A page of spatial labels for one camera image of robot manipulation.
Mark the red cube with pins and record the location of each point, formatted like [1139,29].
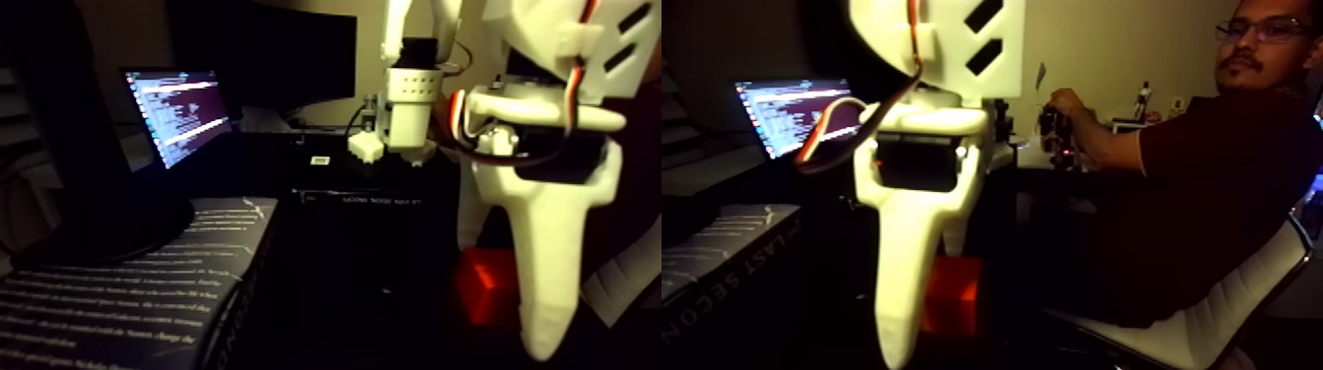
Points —
[486,289]

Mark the person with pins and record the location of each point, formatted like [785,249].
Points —
[1230,176]

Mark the black box with white lettering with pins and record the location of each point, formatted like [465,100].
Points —
[351,181]

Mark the white chair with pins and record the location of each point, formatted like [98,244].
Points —
[1199,336]

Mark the open laptop with lit screen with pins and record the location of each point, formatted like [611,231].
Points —
[181,114]

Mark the black wide desktop monitor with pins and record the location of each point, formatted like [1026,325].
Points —
[269,52]

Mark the small white tag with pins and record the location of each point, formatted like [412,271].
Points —
[319,160]

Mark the person's hand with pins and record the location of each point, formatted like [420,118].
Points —
[1063,103]

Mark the black book with white text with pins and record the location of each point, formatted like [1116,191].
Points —
[124,300]

